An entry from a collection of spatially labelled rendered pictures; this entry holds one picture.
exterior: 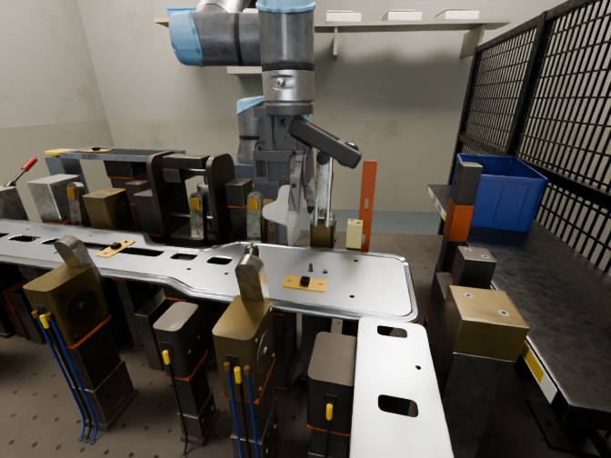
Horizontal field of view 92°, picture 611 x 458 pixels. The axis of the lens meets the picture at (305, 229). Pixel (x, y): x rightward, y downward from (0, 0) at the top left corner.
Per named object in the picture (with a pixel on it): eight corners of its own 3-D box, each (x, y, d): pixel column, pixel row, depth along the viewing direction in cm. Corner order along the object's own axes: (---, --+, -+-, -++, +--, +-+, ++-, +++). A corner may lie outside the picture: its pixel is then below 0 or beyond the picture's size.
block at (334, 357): (300, 514, 48) (299, 396, 37) (314, 440, 59) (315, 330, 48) (345, 527, 47) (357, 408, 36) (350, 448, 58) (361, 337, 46)
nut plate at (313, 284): (281, 286, 55) (281, 282, 55) (286, 275, 59) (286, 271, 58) (325, 293, 54) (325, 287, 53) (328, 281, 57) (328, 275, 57)
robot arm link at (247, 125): (241, 133, 118) (237, 95, 113) (275, 133, 119) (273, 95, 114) (235, 136, 107) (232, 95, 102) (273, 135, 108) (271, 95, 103)
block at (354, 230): (339, 346, 81) (346, 224, 66) (340, 336, 84) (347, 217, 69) (352, 348, 80) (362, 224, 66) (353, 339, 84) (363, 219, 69)
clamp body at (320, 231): (307, 335, 85) (307, 223, 71) (314, 313, 94) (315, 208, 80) (330, 339, 84) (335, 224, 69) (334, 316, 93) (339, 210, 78)
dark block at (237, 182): (238, 313, 94) (224, 184, 77) (247, 299, 100) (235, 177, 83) (254, 314, 93) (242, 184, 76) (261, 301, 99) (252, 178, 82)
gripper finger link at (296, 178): (291, 216, 46) (297, 164, 48) (302, 216, 46) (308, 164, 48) (284, 207, 42) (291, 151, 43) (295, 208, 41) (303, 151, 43)
